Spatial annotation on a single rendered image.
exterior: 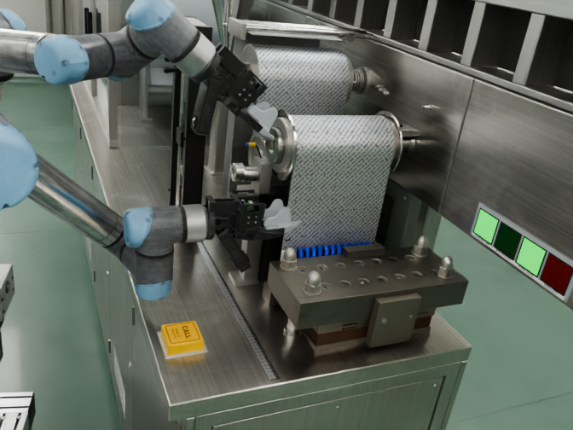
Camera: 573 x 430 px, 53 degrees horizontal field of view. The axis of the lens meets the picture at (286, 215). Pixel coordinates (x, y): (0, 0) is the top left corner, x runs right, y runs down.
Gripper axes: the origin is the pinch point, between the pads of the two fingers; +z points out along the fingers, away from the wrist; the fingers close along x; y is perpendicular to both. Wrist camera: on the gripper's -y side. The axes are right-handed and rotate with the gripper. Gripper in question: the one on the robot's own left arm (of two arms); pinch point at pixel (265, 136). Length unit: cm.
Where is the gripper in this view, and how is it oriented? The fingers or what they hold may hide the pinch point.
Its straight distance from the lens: 119.2
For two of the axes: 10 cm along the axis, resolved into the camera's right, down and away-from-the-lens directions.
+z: 6.3, 5.2, 5.8
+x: -3.9, -4.3, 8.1
